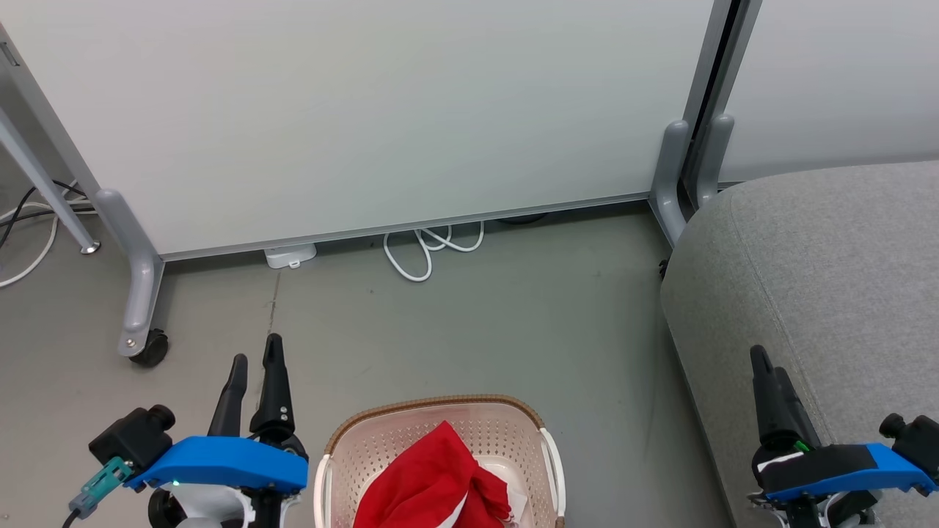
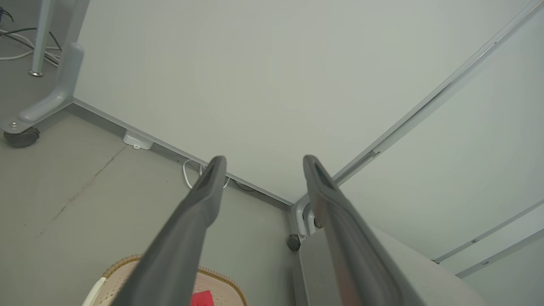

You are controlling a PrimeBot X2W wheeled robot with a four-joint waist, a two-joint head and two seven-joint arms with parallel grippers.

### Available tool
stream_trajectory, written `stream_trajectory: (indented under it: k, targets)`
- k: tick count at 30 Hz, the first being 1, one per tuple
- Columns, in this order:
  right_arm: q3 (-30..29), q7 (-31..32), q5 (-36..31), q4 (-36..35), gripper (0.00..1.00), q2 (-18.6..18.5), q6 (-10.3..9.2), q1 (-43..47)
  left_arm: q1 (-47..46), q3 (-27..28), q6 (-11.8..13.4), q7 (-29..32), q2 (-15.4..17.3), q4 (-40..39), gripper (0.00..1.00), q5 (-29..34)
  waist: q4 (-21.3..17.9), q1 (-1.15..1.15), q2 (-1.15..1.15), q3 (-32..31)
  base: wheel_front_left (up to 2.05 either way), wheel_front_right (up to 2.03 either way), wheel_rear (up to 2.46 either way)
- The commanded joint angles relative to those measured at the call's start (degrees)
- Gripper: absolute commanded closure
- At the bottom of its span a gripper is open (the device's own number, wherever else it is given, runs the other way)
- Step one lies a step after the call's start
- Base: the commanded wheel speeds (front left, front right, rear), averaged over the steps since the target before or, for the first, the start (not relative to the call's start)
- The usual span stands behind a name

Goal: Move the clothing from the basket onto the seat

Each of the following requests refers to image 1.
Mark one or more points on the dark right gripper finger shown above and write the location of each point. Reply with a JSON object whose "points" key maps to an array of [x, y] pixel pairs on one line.
{"points": [[799, 411], [766, 396]]}

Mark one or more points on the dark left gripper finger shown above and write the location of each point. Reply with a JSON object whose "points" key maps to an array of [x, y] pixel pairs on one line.
{"points": [[275, 389], [229, 400]]}

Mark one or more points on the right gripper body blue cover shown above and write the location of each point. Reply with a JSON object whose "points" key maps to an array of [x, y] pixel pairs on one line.
{"points": [[843, 466]]}

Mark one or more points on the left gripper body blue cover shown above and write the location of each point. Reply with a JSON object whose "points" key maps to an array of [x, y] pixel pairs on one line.
{"points": [[220, 463]]}

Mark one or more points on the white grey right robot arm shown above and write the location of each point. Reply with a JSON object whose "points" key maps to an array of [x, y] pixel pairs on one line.
{"points": [[803, 515]]}

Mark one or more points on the grey fabric sofa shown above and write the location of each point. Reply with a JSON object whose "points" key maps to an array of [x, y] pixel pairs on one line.
{"points": [[829, 293]]}

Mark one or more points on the white power adapter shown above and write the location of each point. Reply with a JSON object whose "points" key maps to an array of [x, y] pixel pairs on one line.
{"points": [[290, 255]]}

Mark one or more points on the grey partition leg with caster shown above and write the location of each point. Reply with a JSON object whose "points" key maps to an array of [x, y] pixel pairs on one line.
{"points": [[139, 293]]}

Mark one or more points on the small black caster wheel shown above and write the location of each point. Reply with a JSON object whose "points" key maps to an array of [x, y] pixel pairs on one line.
{"points": [[663, 269]]}

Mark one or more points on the beige perforated laundry basket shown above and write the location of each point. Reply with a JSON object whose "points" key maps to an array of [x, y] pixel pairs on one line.
{"points": [[506, 433]]}

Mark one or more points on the grey metal table leg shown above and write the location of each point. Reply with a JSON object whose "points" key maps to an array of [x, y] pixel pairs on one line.
{"points": [[44, 183]]}

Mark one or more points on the large white partition board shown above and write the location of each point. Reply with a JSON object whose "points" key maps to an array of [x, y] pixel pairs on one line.
{"points": [[367, 110]]}

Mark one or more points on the narrow white partition board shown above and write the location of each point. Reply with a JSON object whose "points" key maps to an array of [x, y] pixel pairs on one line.
{"points": [[843, 73]]}

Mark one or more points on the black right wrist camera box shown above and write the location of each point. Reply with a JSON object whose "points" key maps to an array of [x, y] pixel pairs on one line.
{"points": [[913, 436]]}

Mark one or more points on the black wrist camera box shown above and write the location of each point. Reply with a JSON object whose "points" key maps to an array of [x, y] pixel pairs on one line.
{"points": [[913, 436], [132, 436]]}

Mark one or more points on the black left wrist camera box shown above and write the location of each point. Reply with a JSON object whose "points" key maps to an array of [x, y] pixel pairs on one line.
{"points": [[132, 436]]}

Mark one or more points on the teal left camera connector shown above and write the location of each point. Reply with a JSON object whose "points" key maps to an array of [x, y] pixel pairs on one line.
{"points": [[103, 484]]}

